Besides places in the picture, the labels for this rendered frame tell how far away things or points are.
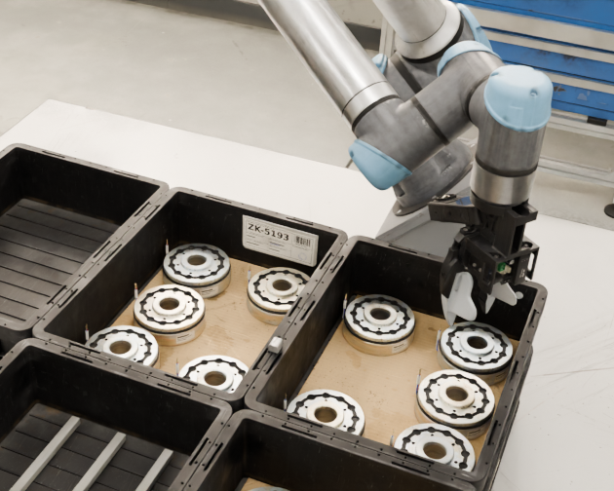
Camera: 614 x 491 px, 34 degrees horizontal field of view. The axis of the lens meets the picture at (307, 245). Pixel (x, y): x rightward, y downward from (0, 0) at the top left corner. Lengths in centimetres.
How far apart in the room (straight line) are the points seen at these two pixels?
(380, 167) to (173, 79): 280
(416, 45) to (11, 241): 72
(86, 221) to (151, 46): 261
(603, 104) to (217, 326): 203
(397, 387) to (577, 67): 198
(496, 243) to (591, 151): 254
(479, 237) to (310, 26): 35
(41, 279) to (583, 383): 87
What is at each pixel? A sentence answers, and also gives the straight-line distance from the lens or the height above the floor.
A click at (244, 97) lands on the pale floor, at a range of 386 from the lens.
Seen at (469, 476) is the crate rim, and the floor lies 93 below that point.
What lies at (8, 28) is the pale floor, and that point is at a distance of 448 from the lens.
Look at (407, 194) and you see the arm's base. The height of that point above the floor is 88.
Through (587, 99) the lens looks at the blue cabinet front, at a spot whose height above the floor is 37.
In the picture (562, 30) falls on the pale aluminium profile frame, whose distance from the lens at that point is 315.
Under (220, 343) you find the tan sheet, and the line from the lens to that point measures 145.
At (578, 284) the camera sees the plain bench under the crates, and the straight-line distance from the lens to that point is 187.
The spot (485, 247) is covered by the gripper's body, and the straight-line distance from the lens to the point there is 125.
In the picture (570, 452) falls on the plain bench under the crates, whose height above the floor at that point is 70.
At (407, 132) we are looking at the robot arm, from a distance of 124.
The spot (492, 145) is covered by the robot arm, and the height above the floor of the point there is 122.
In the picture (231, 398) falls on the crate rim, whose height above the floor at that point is 93.
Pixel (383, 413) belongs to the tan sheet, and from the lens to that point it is 136.
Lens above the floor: 179
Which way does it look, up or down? 36 degrees down
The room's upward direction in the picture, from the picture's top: 4 degrees clockwise
